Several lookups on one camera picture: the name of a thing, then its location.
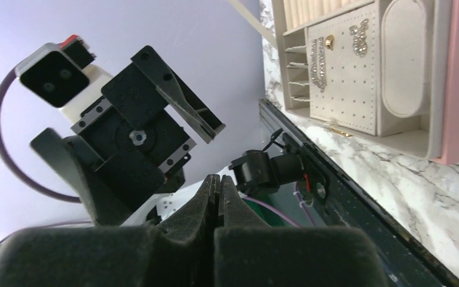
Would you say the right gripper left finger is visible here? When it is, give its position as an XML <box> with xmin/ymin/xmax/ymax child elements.
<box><xmin>0</xmin><ymin>175</ymin><xmax>218</xmax><ymax>286</ymax></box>

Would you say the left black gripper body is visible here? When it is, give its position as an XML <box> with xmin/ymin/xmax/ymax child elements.
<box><xmin>30</xmin><ymin>45</ymin><xmax>225</xmax><ymax>225</ymax></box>

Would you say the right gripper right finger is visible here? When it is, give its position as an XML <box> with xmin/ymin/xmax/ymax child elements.
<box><xmin>214</xmin><ymin>176</ymin><xmax>387</xmax><ymax>286</ymax></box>

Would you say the pink jewelry box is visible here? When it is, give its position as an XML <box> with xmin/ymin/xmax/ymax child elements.
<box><xmin>272</xmin><ymin>1</ymin><xmax>459</xmax><ymax>164</ymax></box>

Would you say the rhinestone bar earring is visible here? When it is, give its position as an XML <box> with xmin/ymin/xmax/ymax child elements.
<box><xmin>310</xmin><ymin>39</ymin><xmax>320</xmax><ymax>86</ymax></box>
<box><xmin>318</xmin><ymin>37</ymin><xmax>327</xmax><ymax>93</ymax></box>

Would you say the gold heart earring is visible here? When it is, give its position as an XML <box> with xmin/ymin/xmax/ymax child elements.
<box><xmin>325</xmin><ymin>35</ymin><xmax>335</xmax><ymax>50</ymax></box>

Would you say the rhinestone bow earring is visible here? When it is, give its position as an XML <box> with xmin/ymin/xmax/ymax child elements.
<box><xmin>349</xmin><ymin>19</ymin><xmax>369</xmax><ymax>57</ymax></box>

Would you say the beige oval cushion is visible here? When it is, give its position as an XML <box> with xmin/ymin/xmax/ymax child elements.
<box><xmin>381</xmin><ymin>0</ymin><xmax>434</xmax><ymax>118</ymax></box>

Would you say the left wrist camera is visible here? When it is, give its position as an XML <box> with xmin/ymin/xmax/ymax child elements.
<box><xmin>14</xmin><ymin>35</ymin><xmax>112</xmax><ymax>124</ymax></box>

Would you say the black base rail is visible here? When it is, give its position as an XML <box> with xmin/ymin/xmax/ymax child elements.
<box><xmin>259</xmin><ymin>99</ymin><xmax>459</xmax><ymax>286</ymax></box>

